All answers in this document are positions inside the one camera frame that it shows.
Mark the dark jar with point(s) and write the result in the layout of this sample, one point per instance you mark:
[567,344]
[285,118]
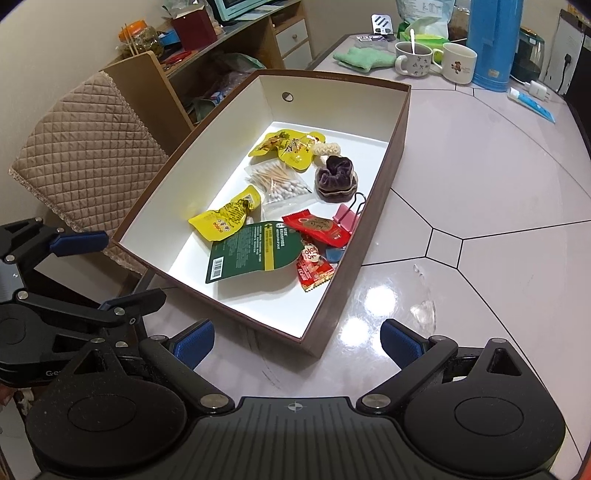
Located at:
[459,25]

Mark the dark green kettle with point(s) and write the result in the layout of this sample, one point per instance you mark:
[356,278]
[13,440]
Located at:
[528,55]

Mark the small blue container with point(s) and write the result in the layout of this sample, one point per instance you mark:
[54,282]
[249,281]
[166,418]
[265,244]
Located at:
[168,38]

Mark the red scissors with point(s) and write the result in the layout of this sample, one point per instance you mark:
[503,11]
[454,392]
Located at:
[178,57]

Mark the white phone stand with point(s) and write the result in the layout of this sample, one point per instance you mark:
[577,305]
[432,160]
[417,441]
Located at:
[382,23]

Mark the large red snack packet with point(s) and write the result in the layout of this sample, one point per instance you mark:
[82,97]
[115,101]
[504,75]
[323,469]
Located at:
[318,228]

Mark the dark green flat packet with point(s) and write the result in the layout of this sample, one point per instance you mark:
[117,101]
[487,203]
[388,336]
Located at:
[244,251]

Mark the beige quilted chair cover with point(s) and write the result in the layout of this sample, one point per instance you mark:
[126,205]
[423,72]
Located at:
[83,138]

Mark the white charger plug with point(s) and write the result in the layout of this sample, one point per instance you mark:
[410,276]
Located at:
[538,88]

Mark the green tissue pack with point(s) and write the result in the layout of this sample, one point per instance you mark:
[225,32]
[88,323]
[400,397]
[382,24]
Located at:
[429,30]

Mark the white patterned mug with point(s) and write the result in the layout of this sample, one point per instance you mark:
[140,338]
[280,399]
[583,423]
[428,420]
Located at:
[415,62]

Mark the white cartoon mug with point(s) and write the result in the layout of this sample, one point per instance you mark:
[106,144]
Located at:
[457,64]

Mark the pink binder clip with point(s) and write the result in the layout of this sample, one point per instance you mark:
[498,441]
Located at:
[346,217]

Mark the small red snack packet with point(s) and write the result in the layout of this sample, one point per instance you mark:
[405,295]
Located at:
[311,270]

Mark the green plastic bag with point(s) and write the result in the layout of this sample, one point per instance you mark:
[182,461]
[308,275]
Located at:
[240,64]

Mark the yellow snack packet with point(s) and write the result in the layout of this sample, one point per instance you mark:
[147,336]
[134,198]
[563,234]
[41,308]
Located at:
[288,150]
[221,221]

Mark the purple velvet scrunchie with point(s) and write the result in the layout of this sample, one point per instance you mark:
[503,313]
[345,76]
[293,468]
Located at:
[334,177]

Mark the wooden cabinet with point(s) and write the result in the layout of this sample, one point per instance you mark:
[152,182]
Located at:
[270,41]

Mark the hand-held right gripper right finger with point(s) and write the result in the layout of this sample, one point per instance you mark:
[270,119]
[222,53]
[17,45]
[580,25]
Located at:
[401,344]

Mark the bag of cotton swabs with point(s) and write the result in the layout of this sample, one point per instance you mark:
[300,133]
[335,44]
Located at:
[281,184]

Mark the clear plastic bag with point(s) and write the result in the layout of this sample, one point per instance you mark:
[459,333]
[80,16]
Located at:
[182,8]

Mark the large white blue bag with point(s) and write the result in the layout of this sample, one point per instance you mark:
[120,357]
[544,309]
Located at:
[425,11]

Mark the green cloth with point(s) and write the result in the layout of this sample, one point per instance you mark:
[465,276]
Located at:
[364,57]

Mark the blue thermos jug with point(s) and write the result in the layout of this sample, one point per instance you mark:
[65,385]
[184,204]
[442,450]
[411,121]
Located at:
[494,41]

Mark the white appliance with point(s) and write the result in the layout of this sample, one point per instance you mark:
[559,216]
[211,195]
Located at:
[572,41]

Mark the blister pack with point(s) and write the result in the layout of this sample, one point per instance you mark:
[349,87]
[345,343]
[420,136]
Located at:
[369,39]

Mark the bundle of wooden skewers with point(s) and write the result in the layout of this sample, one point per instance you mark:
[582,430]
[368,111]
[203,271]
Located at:
[127,41]

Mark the white spoon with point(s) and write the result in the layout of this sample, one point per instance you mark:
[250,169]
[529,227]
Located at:
[412,39]

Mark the blue binder clip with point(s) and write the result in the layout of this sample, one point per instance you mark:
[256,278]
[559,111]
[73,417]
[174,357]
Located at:
[333,254]

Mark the blue toothpaste tube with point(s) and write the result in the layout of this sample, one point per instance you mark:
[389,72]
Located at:
[531,105]

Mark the orange lid jar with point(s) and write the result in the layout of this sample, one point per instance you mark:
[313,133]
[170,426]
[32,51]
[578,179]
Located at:
[145,41]

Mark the teal toaster oven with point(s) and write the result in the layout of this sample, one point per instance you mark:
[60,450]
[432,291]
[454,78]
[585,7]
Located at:
[231,9]

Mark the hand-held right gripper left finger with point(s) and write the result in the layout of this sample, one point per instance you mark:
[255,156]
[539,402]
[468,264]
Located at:
[196,341]

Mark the brown cardboard box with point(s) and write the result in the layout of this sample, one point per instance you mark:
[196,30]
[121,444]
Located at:
[362,230]

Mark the dark red box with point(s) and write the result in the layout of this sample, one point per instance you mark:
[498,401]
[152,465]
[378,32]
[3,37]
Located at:
[194,30]

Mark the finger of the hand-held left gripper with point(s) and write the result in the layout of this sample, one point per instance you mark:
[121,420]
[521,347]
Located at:
[83,242]
[138,302]

